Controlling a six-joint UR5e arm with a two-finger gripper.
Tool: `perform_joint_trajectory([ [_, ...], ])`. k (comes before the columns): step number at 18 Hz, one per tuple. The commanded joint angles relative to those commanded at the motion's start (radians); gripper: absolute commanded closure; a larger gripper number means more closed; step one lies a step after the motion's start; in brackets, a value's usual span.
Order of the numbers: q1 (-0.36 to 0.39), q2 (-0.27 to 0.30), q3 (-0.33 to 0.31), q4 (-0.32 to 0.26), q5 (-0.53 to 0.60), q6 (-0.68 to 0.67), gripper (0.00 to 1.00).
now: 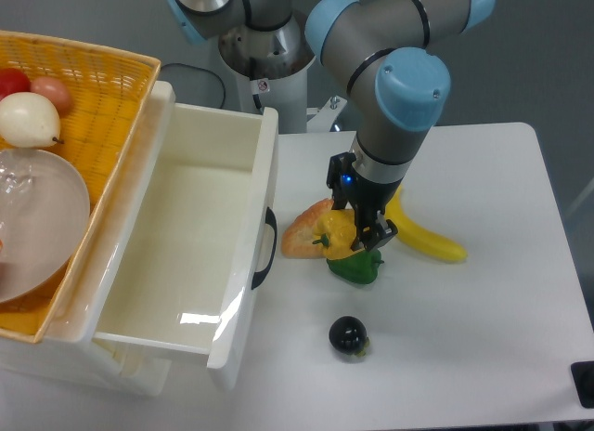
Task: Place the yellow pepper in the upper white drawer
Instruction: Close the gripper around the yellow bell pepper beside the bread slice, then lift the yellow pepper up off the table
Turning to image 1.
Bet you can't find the white drawer cabinet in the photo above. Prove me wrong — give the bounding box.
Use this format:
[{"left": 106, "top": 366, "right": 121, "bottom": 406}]
[{"left": 0, "top": 81, "right": 279, "bottom": 398}]

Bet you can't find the yellow toy banana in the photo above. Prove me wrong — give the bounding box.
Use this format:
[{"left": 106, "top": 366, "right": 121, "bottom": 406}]
[{"left": 385, "top": 188, "right": 468, "bottom": 263}]

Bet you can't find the white toy pear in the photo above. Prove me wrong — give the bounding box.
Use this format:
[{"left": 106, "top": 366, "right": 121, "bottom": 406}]
[{"left": 1, "top": 92, "right": 61, "bottom": 148}]

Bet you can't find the black toy eggplant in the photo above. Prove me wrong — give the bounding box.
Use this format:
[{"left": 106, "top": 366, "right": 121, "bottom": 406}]
[{"left": 329, "top": 316, "right": 370, "bottom": 358}]

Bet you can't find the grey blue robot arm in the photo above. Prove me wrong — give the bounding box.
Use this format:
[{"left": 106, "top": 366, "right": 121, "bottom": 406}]
[{"left": 165, "top": 0, "right": 496, "bottom": 251}]

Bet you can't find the black cable on floor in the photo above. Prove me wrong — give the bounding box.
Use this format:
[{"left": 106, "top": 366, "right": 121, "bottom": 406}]
[{"left": 159, "top": 61, "right": 227, "bottom": 109}]

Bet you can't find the green toy pepper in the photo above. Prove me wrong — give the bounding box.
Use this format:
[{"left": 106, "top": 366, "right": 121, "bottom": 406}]
[{"left": 327, "top": 250, "right": 383, "bottom": 285}]

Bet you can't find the orange woven basket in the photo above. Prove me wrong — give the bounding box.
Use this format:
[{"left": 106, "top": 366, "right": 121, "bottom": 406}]
[{"left": 1, "top": 31, "right": 161, "bottom": 344}]

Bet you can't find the black device at table edge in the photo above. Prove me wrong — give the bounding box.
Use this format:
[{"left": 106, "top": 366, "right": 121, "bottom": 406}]
[{"left": 571, "top": 361, "right": 594, "bottom": 409}]

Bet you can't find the beige plate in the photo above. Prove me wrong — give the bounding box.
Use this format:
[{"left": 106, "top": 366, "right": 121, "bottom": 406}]
[{"left": 1, "top": 149, "right": 90, "bottom": 302}]

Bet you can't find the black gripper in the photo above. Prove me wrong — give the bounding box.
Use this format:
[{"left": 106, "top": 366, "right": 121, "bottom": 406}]
[{"left": 326, "top": 151, "right": 409, "bottom": 252}]

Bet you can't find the pink toy peach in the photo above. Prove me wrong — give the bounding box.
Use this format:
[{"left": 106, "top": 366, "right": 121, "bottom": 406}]
[{"left": 31, "top": 76, "right": 73, "bottom": 115}]

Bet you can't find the orange toy strawberry slice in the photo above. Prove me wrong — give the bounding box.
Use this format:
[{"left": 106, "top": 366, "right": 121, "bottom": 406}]
[{"left": 281, "top": 199, "right": 333, "bottom": 259}]

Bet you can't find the red toy tomato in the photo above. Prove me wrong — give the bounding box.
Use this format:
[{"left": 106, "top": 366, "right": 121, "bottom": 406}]
[{"left": 0, "top": 68, "right": 31, "bottom": 99}]

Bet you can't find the yellow toy pepper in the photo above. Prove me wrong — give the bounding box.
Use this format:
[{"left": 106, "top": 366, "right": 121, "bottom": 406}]
[{"left": 313, "top": 209, "right": 356, "bottom": 260}]

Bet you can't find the open white upper drawer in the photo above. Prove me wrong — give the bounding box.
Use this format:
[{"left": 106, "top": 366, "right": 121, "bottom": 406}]
[{"left": 94, "top": 82, "right": 278, "bottom": 372}]

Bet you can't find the black drawer handle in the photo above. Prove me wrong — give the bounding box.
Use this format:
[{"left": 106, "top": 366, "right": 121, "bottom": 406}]
[{"left": 251, "top": 207, "right": 278, "bottom": 291}]

